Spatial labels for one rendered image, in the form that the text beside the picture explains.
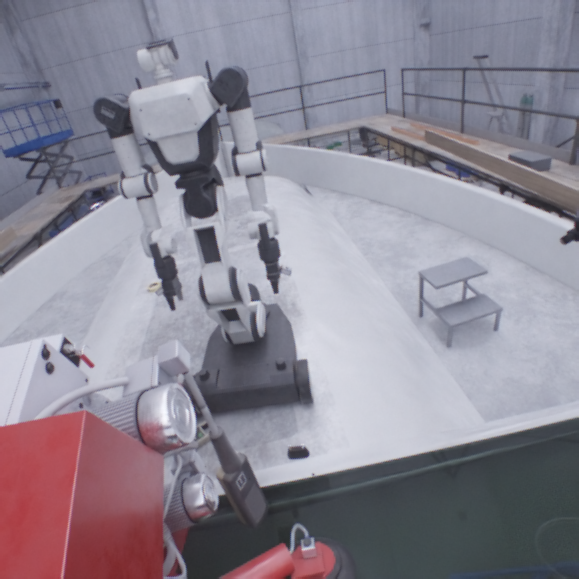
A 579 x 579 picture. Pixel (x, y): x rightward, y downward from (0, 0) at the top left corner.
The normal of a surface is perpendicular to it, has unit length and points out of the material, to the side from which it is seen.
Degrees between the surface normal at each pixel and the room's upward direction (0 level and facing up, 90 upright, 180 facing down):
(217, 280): 66
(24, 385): 17
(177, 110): 90
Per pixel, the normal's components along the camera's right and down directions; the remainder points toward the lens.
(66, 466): -0.13, -0.61
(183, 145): 0.02, 0.52
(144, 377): -0.30, -0.69
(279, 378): -0.11, -0.22
